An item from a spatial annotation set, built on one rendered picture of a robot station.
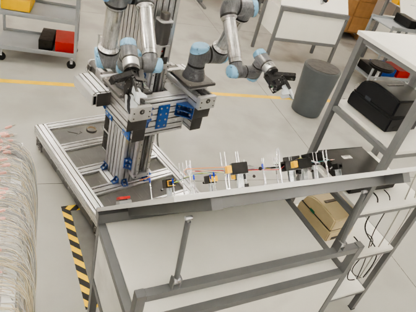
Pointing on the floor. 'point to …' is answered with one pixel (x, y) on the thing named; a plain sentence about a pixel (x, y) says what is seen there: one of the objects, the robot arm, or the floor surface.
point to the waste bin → (314, 87)
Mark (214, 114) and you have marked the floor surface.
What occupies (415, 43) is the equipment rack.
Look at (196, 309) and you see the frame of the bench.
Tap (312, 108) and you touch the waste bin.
